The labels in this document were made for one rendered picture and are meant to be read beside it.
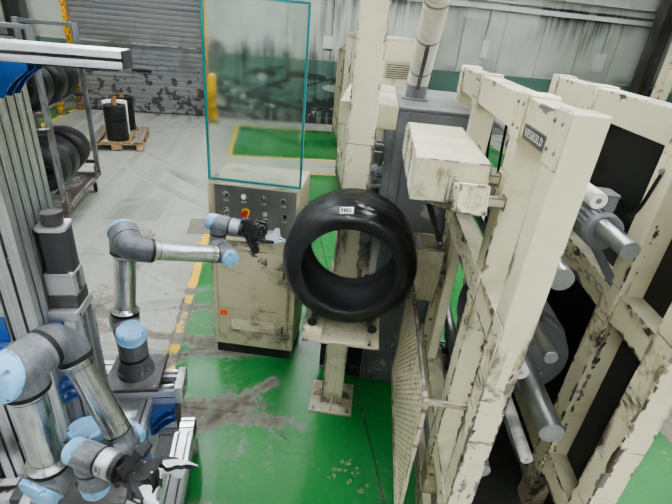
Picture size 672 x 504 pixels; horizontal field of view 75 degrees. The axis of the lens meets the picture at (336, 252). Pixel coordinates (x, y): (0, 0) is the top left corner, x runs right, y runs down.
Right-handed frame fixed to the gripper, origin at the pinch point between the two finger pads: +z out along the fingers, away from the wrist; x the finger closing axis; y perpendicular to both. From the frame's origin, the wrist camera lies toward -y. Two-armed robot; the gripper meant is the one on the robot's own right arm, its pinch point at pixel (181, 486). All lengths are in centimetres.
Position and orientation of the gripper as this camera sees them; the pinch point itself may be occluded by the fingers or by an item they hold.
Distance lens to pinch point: 132.1
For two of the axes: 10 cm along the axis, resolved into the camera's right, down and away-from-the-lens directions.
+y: -1.3, 9.3, 3.4
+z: 9.5, 2.2, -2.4
